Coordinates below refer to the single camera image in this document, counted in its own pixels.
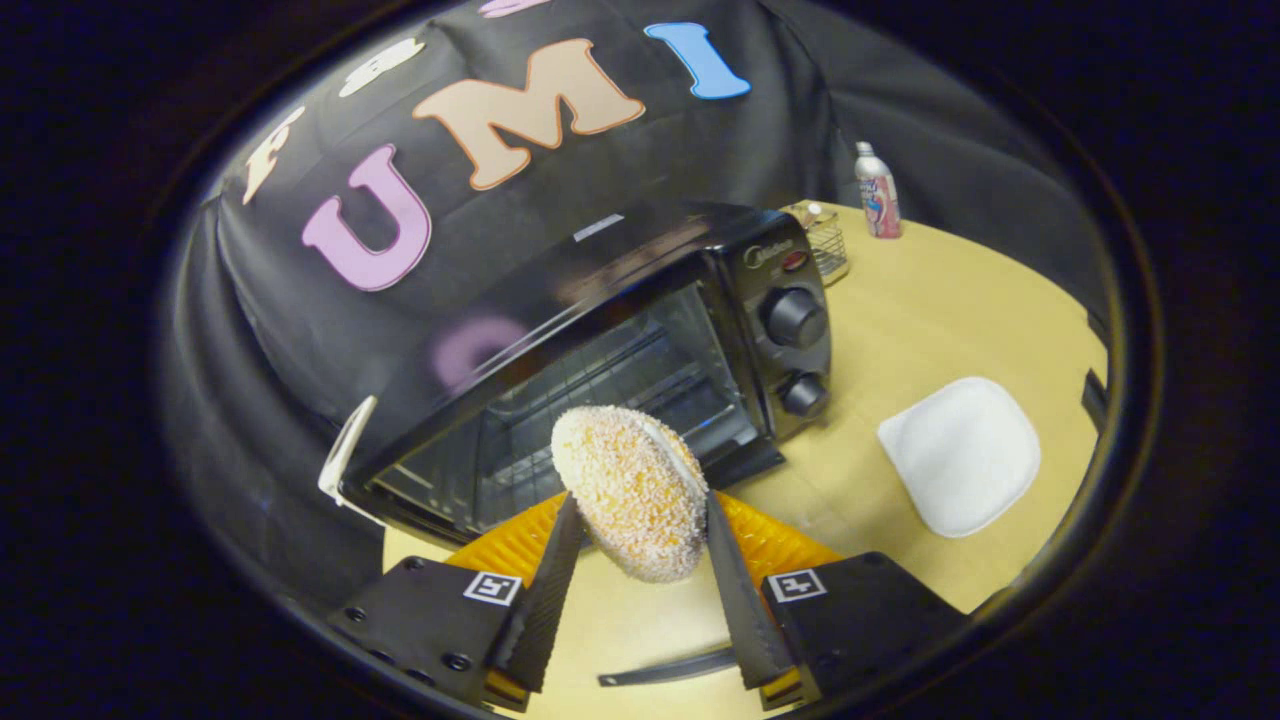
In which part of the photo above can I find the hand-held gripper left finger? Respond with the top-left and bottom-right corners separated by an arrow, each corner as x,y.
328,492 -> 586,713

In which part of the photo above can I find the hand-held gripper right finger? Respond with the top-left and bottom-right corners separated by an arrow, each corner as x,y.
705,490 -> 969,712

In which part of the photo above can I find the round breaded croquette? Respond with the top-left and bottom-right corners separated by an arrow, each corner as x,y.
551,405 -> 711,584

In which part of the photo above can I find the black toaster oven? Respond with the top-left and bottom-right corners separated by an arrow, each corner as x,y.
340,205 -> 836,691

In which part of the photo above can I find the white pop-up toaster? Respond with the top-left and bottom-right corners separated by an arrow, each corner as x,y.
318,395 -> 379,503

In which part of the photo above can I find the white square plate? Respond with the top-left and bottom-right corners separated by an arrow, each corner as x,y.
877,376 -> 1042,539

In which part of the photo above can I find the silver drink bottle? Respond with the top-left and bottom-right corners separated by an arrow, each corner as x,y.
854,141 -> 903,239

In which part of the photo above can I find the black backdrop cloth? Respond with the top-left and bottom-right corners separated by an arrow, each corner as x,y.
165,0 -> 1111,611

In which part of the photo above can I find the small wire basket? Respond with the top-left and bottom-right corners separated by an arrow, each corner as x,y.
785,202 -> 851,287

